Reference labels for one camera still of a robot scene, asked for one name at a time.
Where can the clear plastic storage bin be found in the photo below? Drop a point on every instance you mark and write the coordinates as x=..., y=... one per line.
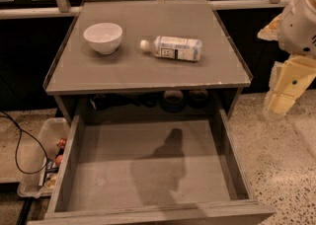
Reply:
x=38, y=159

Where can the dark tape roll left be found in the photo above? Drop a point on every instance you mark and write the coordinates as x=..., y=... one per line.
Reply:
x=172, y=101

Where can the grey wooden cabinet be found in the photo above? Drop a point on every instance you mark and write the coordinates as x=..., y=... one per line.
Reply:
x=80, y=71

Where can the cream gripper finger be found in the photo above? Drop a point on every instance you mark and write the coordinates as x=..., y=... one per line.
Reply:
x=288, y=81
x=270, y=31

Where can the open grey top drawer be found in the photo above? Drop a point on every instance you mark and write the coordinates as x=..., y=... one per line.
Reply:
x=153, y=170

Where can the white ceramic bowl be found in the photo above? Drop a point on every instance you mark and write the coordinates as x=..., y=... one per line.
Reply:
x=104, y=38

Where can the dark tape roll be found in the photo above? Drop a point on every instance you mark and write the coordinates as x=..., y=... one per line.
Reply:
x=198, y=98
x=172, y=101

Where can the dark tape roll right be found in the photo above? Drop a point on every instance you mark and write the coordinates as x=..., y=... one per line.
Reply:
x=198, y=98

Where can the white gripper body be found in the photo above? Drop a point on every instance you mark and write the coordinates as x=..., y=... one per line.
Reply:
x=298, y=28

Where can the blue plastic bottle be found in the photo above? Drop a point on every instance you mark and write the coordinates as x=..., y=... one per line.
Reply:
x=176, y=48

